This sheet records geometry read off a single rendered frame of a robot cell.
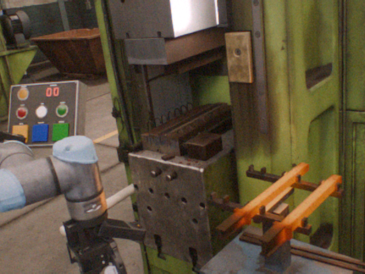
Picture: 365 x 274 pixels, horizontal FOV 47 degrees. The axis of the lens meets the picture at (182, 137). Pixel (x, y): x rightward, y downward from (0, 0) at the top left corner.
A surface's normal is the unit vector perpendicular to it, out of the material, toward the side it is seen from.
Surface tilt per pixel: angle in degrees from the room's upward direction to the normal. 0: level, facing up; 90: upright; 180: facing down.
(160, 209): 90
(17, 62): 90
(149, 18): 90
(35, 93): 60
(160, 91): 90
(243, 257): 0
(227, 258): 0
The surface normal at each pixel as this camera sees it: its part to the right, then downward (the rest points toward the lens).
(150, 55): -0.62, 0.35
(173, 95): 0.78, 0.13
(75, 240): 0.59, 0.22
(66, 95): -0.26, -0.15
